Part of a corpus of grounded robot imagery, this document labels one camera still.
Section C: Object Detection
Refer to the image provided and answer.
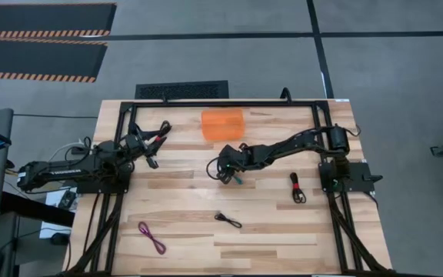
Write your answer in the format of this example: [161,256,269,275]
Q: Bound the black metal table frame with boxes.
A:
[62,87,398,277]

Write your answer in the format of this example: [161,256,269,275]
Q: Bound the looped black cable red tie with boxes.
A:
[289,172,308,205]

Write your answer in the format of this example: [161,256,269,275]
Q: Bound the thin black floor cable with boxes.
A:
[13,113,98,120]

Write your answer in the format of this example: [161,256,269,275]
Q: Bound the black mat with hazard stripes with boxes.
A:
[0,2,118,39]
[0,37,109,84]

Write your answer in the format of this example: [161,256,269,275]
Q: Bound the black computer mouse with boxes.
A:
[50,232,70,246]

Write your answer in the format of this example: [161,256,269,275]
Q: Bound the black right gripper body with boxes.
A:
[218,142,254,176]

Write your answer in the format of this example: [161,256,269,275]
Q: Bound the small black device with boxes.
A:
[58,190,77,211]

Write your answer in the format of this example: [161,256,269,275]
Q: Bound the small black cable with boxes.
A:
[214,212,243,229]

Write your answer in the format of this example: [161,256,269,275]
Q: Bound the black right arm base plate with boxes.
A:
[318,161,384,193]

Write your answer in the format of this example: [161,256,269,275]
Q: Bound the long black cable red tie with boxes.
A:
[150,120,173,145]

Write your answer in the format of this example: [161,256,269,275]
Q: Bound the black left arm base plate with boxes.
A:
[75,169,132,195]

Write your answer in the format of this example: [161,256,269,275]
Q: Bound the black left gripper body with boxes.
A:
[123,122,160,170]

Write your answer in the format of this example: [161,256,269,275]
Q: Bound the black floor vent grate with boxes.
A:
[135,80,230,100]

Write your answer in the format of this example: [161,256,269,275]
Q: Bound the purple cable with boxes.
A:
[137,221,168,256]

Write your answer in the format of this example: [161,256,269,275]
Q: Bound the orange translucent plastic bin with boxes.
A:
[201,108,245,142]

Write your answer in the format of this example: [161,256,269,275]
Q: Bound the white paper sheet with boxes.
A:
[38,187,78,239]

